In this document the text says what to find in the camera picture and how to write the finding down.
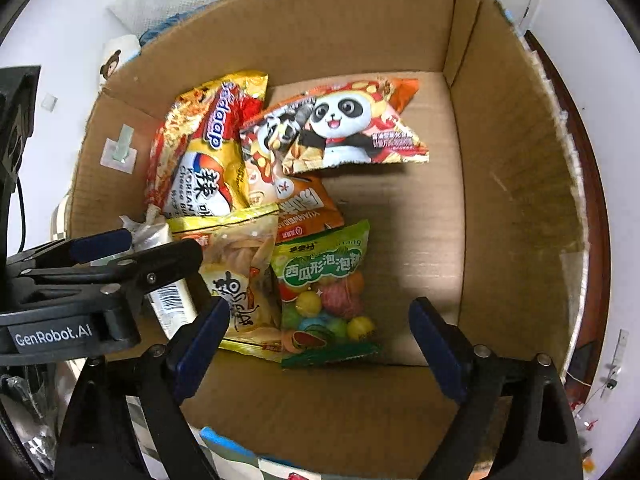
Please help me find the green gumball candy packet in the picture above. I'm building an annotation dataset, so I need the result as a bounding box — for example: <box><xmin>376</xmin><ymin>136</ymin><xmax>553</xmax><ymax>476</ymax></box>
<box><xmin>270</xmin><ymin>220</ymin><xmax>383</xmax><ymax>370</ymax></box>

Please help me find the cardboard box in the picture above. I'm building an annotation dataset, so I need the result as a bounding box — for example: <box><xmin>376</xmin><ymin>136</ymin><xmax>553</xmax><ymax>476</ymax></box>
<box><xmin>65</xmin><ymin>0</ymin><xmax>592</xmax><ymax>480</ymax></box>

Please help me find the panda snack packet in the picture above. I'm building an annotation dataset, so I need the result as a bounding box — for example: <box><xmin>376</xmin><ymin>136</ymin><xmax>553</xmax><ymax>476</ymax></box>
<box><xmin>282</xmin><ymin>78</ymin><xmax>430</xmax><ymax>177</ymax></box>
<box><xmin>240</xmin><ymin>100</ymin><xmax>321</xmax><ymax>207</ymax></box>

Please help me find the orange brown snack packet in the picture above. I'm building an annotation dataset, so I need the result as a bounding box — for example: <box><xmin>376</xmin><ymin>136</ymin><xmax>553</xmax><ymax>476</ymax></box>
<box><xmin>245</xmin><ymin>175</ymin><xmax>346</xmax><ymax>241</ymax></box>

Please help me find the yellow red noodle packet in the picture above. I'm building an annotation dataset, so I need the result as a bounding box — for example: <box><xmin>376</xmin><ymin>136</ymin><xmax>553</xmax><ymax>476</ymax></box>
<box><xmin>145</xmin><ymin>71</ymin><xmax>269</xmax><ymax>221</ymax></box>

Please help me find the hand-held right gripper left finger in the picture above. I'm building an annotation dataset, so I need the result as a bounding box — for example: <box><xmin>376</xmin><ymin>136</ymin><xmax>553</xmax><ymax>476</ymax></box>
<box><xmin>52</xmin><ymin>297</ymin><xmax>231</xmax><ymax>480</ymax></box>

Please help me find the clear white snack packet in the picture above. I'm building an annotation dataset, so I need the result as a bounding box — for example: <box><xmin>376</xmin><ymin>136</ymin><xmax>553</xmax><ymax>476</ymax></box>
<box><xmin>120</xmin><ymin>214</ymin><xmax>201</xmax><ymax>341</ymax></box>

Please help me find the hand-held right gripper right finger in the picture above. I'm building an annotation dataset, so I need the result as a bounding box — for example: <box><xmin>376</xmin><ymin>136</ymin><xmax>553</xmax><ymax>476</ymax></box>
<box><xmin>409</xmin><ymin>296</ymin><xmax>586</xmax><ymax>480</ymax></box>

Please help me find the bear print white pillow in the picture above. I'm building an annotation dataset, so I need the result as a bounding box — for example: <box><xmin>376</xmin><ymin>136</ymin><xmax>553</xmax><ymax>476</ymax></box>
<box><xmin>97</xmin><ymin>35</ymin><xmax>143</xmax><ymax>87</ymax></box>

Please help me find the white power strip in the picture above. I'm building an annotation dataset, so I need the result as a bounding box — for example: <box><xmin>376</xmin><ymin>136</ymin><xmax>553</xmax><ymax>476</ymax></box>
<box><xmin>602</xmin><ymin>329</ymin><xmax>631</xmax><ymax>399</ymax></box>

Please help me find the yellow chips packet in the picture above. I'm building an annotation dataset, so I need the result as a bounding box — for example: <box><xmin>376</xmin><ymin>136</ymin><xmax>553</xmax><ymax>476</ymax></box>
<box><xmin>167</xmin><ymin>203</ymin><xmax>286</xmax><ymax>363</ymax></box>

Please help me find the blue bed sheet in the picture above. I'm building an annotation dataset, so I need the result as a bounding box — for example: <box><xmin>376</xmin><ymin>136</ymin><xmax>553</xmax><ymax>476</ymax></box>
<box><xmin>139</xmin><ymin>2</ymin><xmax>217</xmax><ymax>46</ymax></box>

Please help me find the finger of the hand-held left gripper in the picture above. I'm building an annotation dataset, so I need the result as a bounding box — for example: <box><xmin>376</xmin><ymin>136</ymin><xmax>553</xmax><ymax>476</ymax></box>
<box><xmin>4</xmin><ymin>228</ymin><xmax>135</xmax><ymax>273</ymax></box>
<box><xmin>20</xmin><ymin>238</ymin><xmax>205</xmax><ymax>311</ymax></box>

